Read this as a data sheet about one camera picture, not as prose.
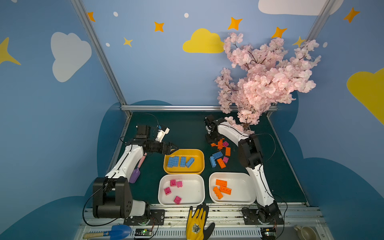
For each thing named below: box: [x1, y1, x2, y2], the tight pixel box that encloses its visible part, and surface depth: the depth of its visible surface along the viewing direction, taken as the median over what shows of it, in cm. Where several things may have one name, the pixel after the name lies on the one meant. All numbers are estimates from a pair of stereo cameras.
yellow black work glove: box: [186, 202, 215, 240], surface depth 73 cm
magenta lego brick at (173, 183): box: [170, 179, 177, 187], surface depth 86 cm
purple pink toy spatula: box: [129, 152, 148, 184], surface depth 91 cm
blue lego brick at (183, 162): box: [180, 156, 186, 168], surface depth 95 cm
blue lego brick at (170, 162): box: [168, 156, 174, 168], surface depth 94 cm
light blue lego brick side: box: [209, 156, 217, 168], surface depth 95 cm
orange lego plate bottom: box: [217, 158, 227, 169], surface depth 95 cm
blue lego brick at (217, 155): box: [212, 151, 224, 160], surface depth 98 cm
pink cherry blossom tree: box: [214, 32, 321, 135], surface depth 71 cm
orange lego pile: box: [210, 138, 225, 151], surface depth 103 cm
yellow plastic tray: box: [163, 149, 205, 175], surface depth 94 cm
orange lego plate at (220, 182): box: [215, 179, 228, 188], surface depth 87 cm
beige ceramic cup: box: [293, 225, 318, 240], surface depth 69 cm
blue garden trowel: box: [83, 224, 132, 239], surface depth 71 cm
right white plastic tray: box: [209, 172, 257, 204], surface depth 86 cm
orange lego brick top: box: [219, 185, 232, 195], surface depth 84 cm
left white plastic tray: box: [158, 174, 206, 206], surface depth 84 cm
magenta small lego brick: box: [164, 187, 172, 196], surface depth 84 cm
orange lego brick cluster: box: [213, 186, 223, 200], surface depth 82 cm
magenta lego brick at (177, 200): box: [173, 196, 182, 205], surface depth 80 cm
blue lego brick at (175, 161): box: [172, 156, 179, 167], surface depth 95 cm
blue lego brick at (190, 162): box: [185, 157, 195, 168], surface depth 93 cm
